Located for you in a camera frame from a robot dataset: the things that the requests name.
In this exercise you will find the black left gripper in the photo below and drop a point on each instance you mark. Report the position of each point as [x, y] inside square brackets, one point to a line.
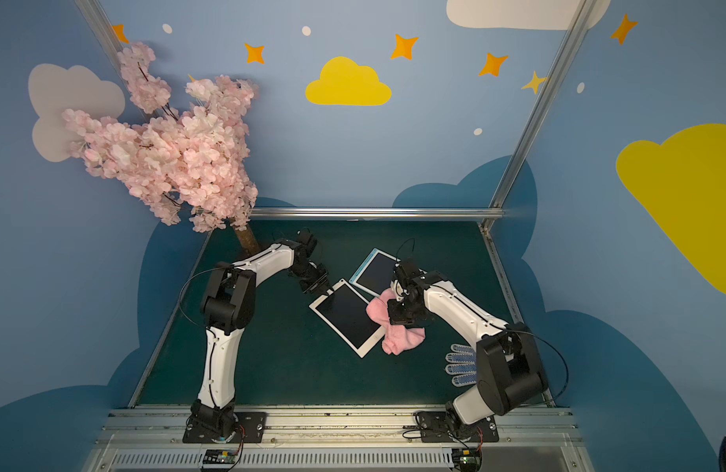
[314, 276]

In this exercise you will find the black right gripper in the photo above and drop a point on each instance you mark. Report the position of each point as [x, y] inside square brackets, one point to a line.
[405, 313]

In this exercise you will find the pink cloth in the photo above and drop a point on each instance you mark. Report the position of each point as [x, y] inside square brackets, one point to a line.
[397, 339]

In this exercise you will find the blue-edged white drawing tablet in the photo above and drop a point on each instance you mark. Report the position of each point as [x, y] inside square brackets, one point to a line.
[375, 274]

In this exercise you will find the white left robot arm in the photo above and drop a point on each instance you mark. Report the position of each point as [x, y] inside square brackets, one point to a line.
[229, 306]

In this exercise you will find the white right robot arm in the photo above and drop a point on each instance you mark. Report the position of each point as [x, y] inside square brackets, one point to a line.
[509, 367]

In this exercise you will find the blue dotted work glove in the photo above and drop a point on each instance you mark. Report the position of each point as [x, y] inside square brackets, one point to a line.
[461, 365]

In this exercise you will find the rusty brown tree trunk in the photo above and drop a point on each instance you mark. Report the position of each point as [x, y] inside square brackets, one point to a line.
[247, 240]

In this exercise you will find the right circuit board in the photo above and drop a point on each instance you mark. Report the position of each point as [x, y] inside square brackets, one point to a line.
[466, 460]

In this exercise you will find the pink cherry blossom tree crown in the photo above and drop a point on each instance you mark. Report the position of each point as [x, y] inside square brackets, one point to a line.
[194, 159]

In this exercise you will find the left green circuit board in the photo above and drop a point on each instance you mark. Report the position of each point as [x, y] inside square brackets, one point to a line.
[220, 459]

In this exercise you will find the rear aluminium frame rail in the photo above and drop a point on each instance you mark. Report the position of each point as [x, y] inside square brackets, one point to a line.
[285, 212]

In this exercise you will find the right table edge rail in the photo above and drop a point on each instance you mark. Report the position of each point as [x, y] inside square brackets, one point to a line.
[501, 275]

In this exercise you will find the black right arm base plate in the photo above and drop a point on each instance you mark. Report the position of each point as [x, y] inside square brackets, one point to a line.
[443, 426]

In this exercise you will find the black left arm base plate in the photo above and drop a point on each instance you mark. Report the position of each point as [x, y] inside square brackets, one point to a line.
[225, 427]

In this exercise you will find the front aluminium rail bed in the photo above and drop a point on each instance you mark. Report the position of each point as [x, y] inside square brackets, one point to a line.
[338, 438]

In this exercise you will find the right rear aluminium post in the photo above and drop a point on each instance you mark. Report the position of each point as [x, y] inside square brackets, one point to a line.
[560, 67]

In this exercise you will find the aluminium post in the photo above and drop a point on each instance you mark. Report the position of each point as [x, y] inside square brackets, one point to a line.
[560, 67]
[96, 18]

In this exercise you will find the left rear aluminium post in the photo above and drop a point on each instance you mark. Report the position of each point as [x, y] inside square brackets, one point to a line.
[96, 18]

